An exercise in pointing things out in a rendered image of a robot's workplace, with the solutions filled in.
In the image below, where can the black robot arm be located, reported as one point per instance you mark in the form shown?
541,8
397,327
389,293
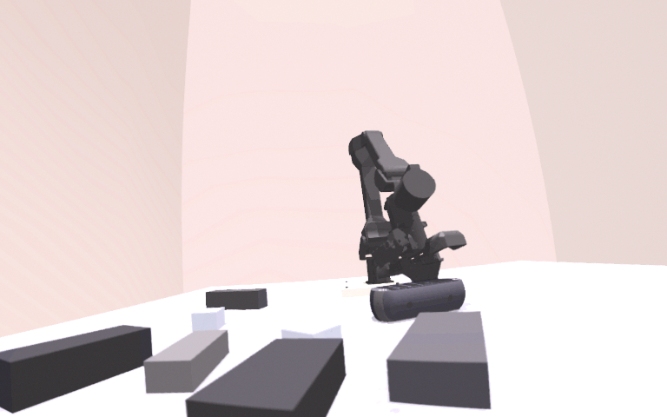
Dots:
381,171

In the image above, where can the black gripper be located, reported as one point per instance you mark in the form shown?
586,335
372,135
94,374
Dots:
426,266

